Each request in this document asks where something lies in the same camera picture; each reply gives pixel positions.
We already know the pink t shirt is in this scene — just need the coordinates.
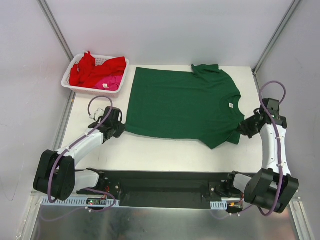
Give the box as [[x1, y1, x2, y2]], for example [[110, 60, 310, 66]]
[[94, 75, 123, 92]]

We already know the right white cable duct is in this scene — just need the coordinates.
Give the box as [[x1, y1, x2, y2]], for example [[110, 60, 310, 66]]
[[210, 200, 228, 210]]

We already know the left aluminium frame post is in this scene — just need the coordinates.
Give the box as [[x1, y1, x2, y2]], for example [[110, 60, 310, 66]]
[[37, 0, 74, 62]]

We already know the aluminium frame post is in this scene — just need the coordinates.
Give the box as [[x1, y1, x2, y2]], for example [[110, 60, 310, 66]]
[[252, 0, 303, 76], [37, 0, 74, 62]]

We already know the white plastic basket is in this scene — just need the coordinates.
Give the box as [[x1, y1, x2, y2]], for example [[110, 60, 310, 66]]
[[61, 51, 130, 98]]

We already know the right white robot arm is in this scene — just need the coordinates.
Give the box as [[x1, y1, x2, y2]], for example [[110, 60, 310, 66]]
[[224, 98, 299, 214]]

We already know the right aluminium frame post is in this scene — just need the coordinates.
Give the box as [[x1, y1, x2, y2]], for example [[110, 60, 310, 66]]
[[252, 0, 303, 76]]

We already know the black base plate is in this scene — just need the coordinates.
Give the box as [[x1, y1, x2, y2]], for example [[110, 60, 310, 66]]
[[76, 169, 255, 208]]

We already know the green t shirt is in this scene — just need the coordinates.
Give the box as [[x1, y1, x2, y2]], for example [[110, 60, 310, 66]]
[[125, 64, 245, 149]]

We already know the left white cable duct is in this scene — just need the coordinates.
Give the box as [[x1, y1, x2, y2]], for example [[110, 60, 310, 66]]
[[41, 197, 120, 208]]

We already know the white cable duct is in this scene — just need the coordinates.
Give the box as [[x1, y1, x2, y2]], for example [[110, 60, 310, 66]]
[[210, 200, 228, 210], [41, 197, 120, 208]]

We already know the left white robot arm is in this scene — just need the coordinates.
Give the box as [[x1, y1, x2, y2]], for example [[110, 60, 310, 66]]
[[33, 106, 125, 202]]

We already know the red t shirt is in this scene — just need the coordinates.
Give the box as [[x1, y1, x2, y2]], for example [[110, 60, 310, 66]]
[[69, 51, 127, 89]]

